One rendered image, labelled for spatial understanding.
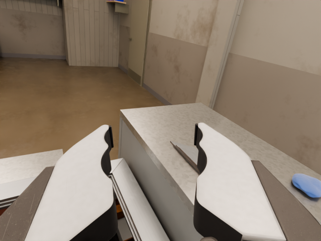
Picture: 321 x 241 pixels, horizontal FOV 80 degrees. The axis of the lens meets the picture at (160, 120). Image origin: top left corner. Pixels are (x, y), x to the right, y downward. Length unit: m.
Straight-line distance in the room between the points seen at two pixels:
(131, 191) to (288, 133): 1.83
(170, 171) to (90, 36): 6.13
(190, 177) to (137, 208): 0.26
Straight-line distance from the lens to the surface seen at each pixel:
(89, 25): 6.60
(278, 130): 2.41
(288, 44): 2.38
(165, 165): 0.74
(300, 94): 2.28
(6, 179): 1.23
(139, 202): 0.87
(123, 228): 1.01
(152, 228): 0.81
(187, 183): 0.69
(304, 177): 0.93
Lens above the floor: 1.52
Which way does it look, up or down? 27 degrees down
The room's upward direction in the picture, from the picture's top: 9 degrees clockwise
